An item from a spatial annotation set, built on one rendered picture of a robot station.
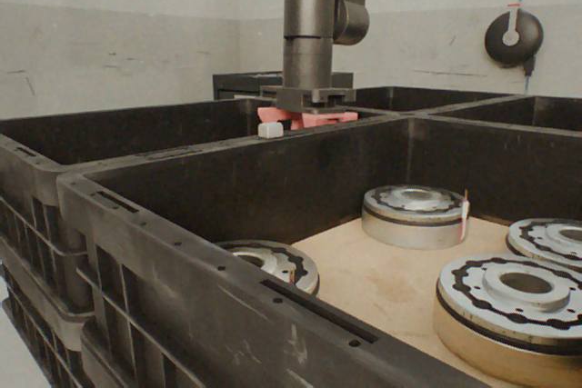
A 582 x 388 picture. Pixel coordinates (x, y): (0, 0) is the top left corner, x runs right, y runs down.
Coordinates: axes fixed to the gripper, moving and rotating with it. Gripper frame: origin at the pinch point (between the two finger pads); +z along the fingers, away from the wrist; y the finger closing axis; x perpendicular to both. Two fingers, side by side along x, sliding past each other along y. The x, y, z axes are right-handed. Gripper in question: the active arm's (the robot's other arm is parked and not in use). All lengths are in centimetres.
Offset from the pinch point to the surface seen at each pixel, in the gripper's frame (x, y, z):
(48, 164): 29.5, -8.1, -4.6
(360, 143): 0.8, -9.6, -3.9
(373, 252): 5.8, -16.3, 4.6
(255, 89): -84, 133, -2
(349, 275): 10.6, -18.1, 4.8
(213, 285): 28.6, -28.4, -3.8
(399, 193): -0.4, -14.1, 0.6
